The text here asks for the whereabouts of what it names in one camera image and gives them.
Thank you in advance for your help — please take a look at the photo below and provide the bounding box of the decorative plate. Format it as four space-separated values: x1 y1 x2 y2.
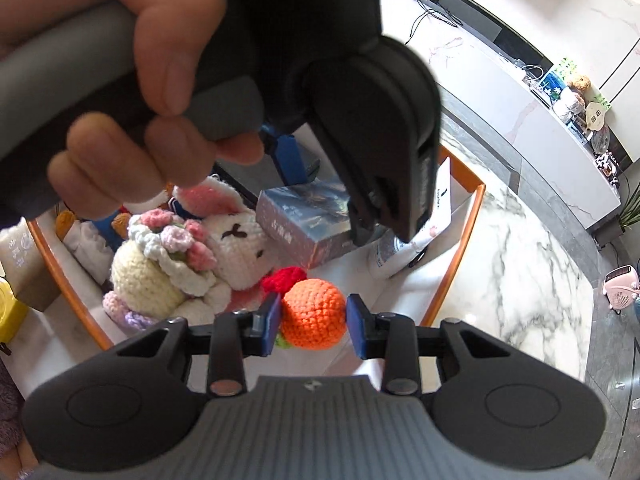
590 127 613 154

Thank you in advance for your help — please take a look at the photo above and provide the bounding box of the white pink crochet bunny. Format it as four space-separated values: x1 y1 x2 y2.
172 177 281 313

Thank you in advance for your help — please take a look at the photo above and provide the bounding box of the orange cardboard box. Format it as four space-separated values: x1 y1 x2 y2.
25 152 487 352

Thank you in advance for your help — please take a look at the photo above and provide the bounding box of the long-leaf potted plant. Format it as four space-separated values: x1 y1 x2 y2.
617 180 640 241

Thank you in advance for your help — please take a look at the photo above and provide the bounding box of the flower painting canvas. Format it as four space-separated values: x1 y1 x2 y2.
542 57 613 111

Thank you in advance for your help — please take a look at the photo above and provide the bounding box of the purple knit clothing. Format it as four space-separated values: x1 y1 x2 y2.
0 355 32 463

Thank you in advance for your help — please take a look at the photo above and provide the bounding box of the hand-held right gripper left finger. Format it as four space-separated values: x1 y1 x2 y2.
107 292 283 398

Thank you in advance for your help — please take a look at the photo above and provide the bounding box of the white marble TV cabinet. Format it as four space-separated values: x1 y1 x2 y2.
380 0 636 234

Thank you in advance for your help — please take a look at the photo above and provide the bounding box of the red crochet flower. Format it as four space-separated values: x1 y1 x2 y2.
260 266 308 296

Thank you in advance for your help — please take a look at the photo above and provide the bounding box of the yellow container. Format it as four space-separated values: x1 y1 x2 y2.
0 277 31 350

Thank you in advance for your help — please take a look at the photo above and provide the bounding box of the cow-print plush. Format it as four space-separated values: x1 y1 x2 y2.
595 151 623 181

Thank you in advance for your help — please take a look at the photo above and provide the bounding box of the wooden fan-shaped sign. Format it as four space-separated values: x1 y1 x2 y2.
585 101 607 131

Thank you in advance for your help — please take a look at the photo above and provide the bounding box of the black cable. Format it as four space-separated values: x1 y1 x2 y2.
404 0 463 43

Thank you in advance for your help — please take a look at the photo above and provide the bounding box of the crochet cake with flowers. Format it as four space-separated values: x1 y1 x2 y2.
102 210 218 332

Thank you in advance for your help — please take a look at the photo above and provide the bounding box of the white bottle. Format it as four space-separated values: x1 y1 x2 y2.
367 230 436 281

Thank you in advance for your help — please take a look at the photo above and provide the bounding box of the blue grey book box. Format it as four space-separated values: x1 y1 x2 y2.
255 182 373 268

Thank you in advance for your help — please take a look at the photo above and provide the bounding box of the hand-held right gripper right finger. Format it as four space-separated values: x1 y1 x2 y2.
346 293 521 396

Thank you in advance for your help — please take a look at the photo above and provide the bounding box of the orange crochet tangerine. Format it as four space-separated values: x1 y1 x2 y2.
274 278 348 352

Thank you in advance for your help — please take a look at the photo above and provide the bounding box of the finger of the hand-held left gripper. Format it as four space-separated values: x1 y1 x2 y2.
312 125 438 247
259 125 322 187

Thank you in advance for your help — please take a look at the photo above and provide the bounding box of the person's left hand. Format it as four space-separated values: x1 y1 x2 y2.
0 0 264 221

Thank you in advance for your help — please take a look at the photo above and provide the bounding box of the white paper packet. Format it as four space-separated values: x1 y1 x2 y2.
430 155 468 243

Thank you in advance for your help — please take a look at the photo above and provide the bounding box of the pink space heater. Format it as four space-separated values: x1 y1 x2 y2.
602 266 640 313

